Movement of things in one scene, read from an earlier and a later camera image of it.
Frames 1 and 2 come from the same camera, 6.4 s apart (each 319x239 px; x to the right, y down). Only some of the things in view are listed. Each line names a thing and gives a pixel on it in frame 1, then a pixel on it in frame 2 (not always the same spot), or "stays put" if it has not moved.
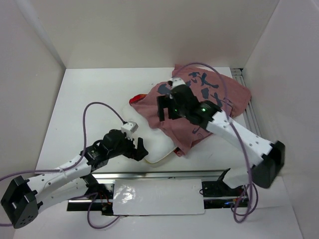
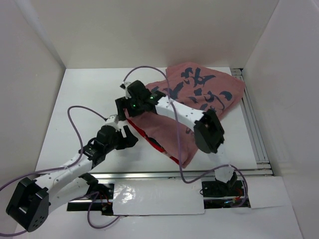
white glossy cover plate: x=157 y=196 stays put
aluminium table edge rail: x=134 y=175 stays put
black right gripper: x=162 y=102 to x=122 y=103
